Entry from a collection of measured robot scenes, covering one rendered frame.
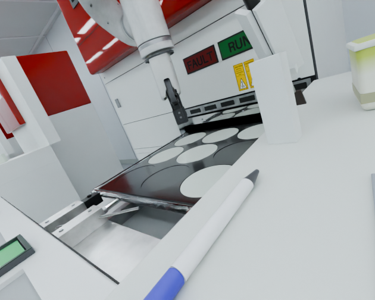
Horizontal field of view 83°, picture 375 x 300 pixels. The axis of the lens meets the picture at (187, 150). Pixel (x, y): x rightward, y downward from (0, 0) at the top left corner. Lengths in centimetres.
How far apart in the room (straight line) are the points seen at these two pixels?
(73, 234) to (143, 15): 45
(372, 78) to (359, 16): 177
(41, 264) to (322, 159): 24
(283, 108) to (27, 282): 26
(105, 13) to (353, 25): 173
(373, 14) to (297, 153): 186
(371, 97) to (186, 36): 53
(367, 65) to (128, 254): 33
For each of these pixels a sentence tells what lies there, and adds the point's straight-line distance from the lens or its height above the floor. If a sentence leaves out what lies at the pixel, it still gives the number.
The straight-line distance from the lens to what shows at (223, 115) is 66.
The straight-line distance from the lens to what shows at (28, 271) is 23.
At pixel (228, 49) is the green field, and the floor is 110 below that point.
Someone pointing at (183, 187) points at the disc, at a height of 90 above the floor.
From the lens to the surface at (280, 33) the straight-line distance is 24.
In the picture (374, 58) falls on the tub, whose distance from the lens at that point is 28.
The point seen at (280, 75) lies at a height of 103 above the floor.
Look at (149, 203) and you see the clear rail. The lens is 35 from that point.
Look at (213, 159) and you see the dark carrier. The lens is 43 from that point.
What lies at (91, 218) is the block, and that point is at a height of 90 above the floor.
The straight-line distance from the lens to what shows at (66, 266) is 20.
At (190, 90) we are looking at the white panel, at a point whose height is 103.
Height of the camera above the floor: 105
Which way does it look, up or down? 16 degrees down
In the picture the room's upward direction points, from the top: 20 degrees counter-clockwise
